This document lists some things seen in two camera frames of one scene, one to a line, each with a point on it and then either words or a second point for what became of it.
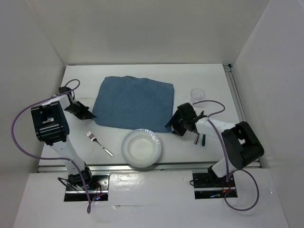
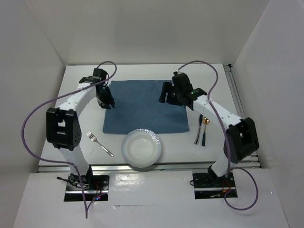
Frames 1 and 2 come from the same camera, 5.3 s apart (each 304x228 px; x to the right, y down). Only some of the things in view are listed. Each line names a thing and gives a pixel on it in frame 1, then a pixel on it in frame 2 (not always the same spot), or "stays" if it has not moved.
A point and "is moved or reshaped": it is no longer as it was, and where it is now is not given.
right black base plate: [201, 180] stays
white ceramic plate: [140, 148] stays
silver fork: [93, 138] stays
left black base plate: [98, 189] stays
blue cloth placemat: [135, 103] is moved or reshaped
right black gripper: [178, 130] → [168, 87]
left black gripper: [85, 114] → [109, 100]
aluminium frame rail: [238, 102] stays
